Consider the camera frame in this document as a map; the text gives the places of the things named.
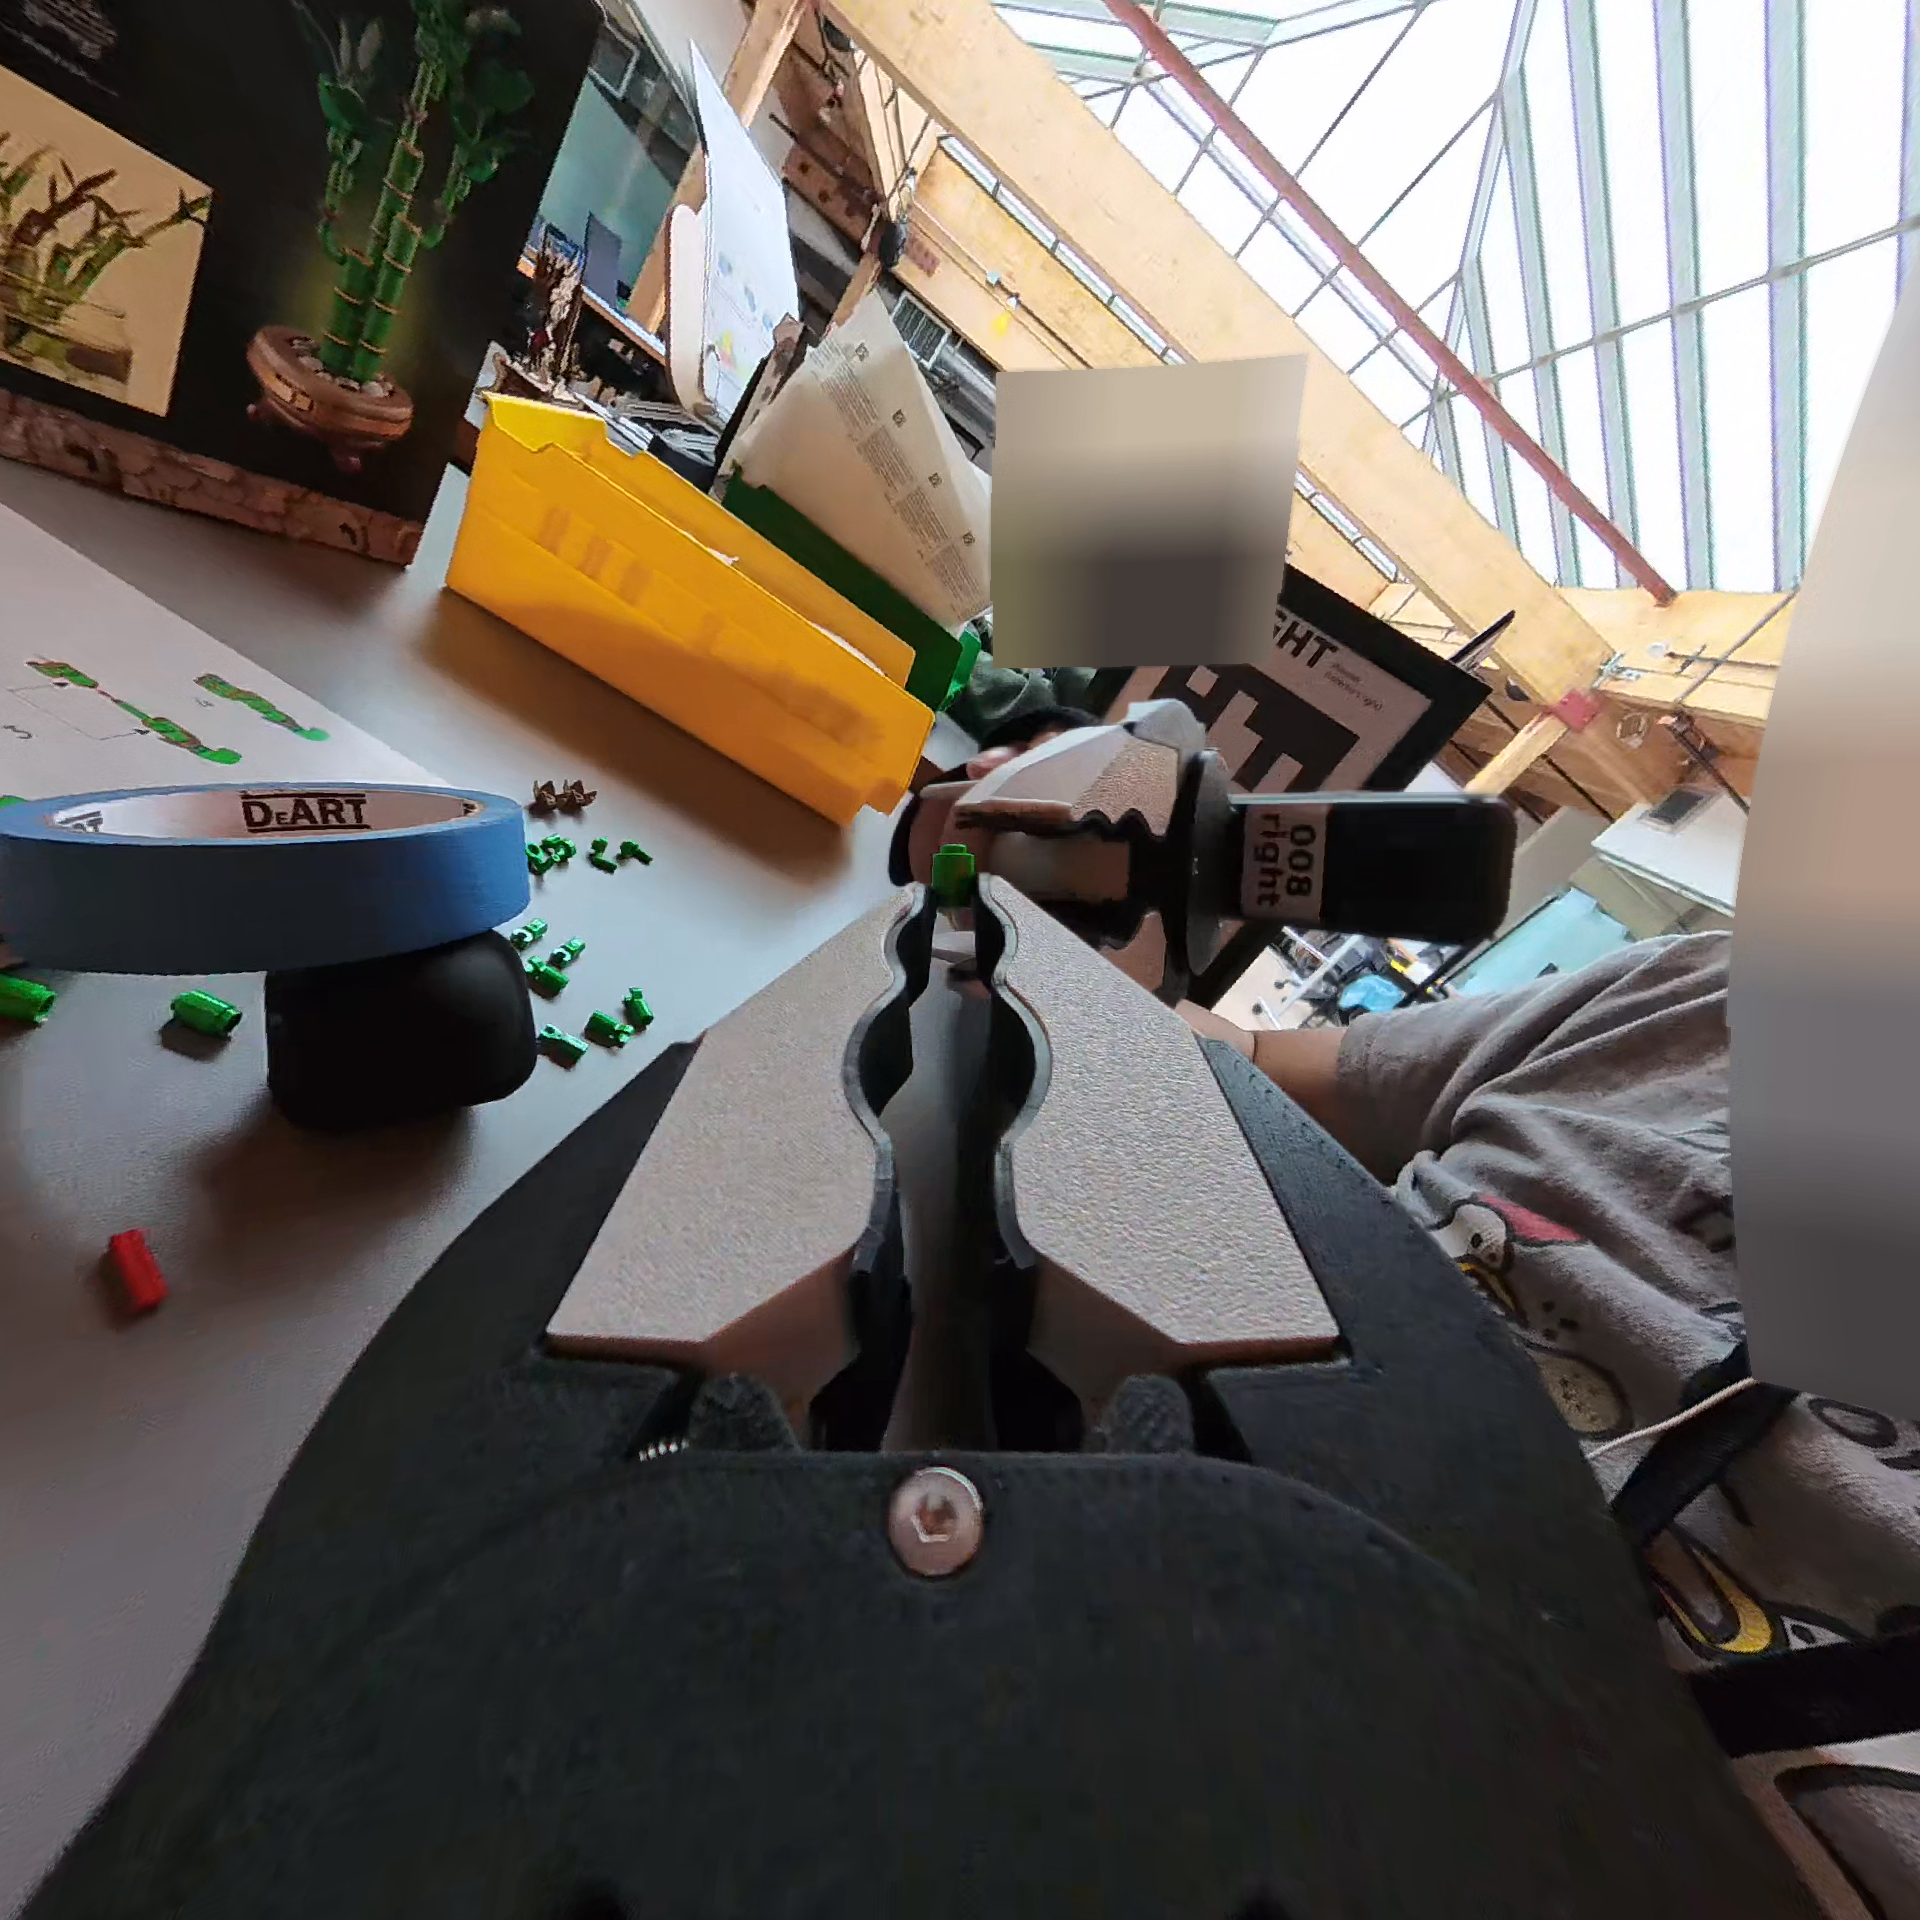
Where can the green lego elbow piece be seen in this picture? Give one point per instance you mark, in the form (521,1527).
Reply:
(953,875)

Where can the white board easel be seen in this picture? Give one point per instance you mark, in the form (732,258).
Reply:
(743,271)

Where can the white printed paper bags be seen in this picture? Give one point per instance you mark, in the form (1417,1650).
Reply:
(869,451)

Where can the person's grey printed shirt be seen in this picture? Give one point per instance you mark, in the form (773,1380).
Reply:
(1575,1125)

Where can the wooden tower model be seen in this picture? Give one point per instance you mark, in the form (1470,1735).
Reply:
(559,323)

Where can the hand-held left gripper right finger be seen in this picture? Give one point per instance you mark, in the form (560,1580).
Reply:
(1170,1200)

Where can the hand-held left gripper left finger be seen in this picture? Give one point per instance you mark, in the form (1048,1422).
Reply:
(721,1200)

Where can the red lego piece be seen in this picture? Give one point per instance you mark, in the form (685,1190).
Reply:
(136,1276)

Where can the blue masking tape roll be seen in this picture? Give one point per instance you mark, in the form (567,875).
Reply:
(254,902)

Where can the black rounded case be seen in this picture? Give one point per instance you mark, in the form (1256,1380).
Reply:
(405,1036)

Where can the scattered green lego clip pieces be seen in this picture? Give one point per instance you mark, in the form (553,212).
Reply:
(607,1029)

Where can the green lego tube piece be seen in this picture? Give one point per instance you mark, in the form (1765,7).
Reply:
(205,1014)
(29,1003)

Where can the green plastic bin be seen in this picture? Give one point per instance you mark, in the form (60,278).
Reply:
(855,586)

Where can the yellow plastic bin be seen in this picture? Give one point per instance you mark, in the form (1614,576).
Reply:
(676,645)

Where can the black framed marker sign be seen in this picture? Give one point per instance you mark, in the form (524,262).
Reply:
(1394,706)

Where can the lego instruction booklet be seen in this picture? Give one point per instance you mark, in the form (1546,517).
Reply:
(150,675)

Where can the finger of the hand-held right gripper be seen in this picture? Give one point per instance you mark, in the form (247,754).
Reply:
(1065,781)
(1119,893)

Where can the lego set box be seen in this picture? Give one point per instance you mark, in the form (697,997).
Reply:
(376,224)

